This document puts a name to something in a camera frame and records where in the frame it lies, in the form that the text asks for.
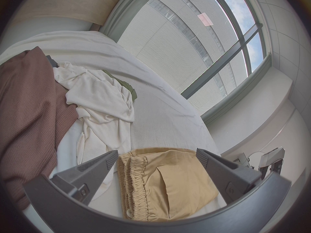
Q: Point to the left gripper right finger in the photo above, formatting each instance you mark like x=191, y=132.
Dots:
x=230, y=178

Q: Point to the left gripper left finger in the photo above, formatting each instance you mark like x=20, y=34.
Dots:
x=80, y=183

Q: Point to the tan shorts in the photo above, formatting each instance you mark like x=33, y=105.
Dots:
x=179, y=183

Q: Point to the bed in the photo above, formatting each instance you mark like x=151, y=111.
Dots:
x=158, y=120

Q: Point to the cream garment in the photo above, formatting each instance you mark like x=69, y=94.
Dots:
x=102, y=101

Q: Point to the brown garment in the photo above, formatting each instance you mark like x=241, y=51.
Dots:
x=26, y=110

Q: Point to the green garment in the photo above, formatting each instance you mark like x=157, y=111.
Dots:
x=126, y=87

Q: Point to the black garment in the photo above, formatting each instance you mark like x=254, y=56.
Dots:
x=52, y=61

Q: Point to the window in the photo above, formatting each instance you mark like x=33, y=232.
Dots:
x=184, y=45

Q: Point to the grey-green curtain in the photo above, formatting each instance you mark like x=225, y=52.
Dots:
x=126, y=13

